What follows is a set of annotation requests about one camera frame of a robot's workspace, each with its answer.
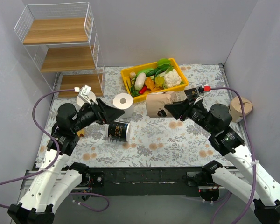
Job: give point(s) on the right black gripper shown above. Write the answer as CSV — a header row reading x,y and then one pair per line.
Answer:
x,y
188,111

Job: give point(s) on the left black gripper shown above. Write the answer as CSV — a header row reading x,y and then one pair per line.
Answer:
x,y
99,113

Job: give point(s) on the brown paper roll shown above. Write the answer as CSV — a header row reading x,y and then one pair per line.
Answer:
x,y
155,103
235,111

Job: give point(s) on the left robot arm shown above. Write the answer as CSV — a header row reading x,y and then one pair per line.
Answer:
x,y
46,193

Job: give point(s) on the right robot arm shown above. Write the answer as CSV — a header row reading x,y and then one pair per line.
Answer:
x,y
258,183

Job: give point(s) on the white toilet paper roll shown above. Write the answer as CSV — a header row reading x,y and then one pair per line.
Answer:
x,y
83,98
124,102

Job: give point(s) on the black wrapped roll left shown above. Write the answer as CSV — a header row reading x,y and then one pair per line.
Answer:
x,y
119,131

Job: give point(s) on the black wrapped roll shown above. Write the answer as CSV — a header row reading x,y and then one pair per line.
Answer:
x,y
194,92
119,131

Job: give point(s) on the black wrapped roll right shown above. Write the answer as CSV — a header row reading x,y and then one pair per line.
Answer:
x,y
194,92

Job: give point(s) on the green herb sprig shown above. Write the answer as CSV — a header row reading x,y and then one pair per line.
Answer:
x,y
134,87

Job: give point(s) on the floral table mat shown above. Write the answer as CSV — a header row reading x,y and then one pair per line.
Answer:
x,y
153,142

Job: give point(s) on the toast bread slice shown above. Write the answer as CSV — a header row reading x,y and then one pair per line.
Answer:
x,y
81,133

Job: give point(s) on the white cauliflower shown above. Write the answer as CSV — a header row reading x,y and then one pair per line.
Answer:
x,y
172,79

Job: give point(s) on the red chili pepper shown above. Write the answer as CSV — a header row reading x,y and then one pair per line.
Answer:
x,y
142,90

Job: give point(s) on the orange yellow pepper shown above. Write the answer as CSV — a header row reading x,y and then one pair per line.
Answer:
x,y
149,83

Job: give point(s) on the yellow plastic bin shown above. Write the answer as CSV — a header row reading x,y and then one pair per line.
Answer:
x,y
158,78

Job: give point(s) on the small mushroom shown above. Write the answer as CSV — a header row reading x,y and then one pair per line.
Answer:
x,y
132,75

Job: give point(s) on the white radish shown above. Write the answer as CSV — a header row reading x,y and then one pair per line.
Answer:
x,y
140,80

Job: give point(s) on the green cucumber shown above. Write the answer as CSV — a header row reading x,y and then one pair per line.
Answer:
x,y
152,72

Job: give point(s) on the green leafy vegetable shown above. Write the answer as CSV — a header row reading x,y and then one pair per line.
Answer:
x,y
163,62

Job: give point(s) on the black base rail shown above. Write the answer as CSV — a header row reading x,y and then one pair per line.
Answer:
x,y
154,181

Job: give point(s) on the white wire wooden shelf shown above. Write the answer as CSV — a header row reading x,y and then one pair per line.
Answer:
x,y
62,40

